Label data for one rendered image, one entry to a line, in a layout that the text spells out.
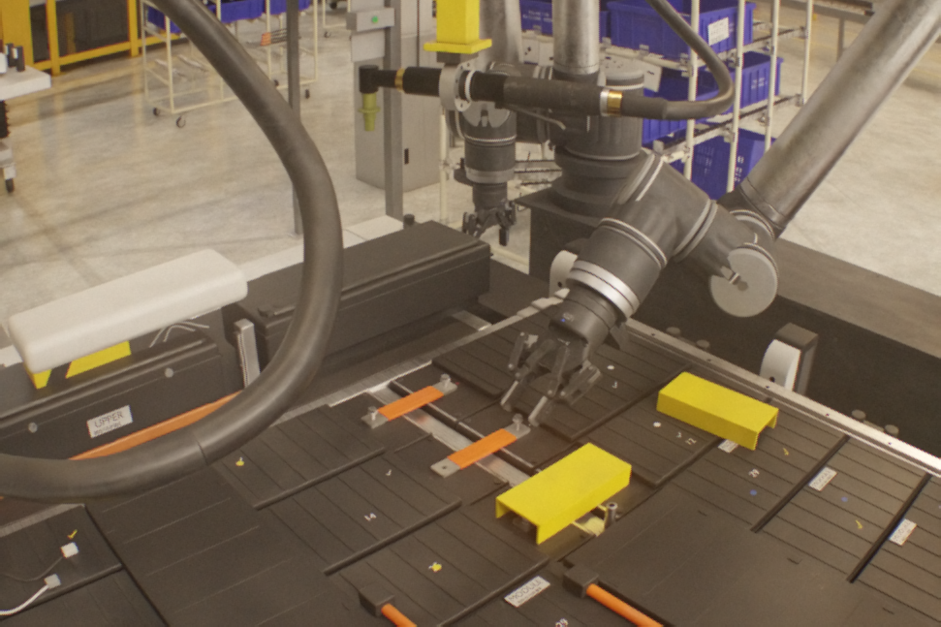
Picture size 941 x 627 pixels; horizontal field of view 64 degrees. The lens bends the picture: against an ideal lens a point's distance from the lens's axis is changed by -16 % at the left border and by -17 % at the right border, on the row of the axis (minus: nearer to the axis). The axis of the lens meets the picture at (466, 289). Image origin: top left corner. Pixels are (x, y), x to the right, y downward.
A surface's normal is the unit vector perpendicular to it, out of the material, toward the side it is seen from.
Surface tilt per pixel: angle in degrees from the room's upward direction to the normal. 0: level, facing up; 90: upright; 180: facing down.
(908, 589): 0
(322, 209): 40
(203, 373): 90
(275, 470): 0
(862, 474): 0
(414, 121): 90
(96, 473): 45
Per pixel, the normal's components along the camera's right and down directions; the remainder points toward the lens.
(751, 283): -0.28, 0.42
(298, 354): 0.30, -0.47
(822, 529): 0.00, -0.90
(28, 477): 0.01, -0.32
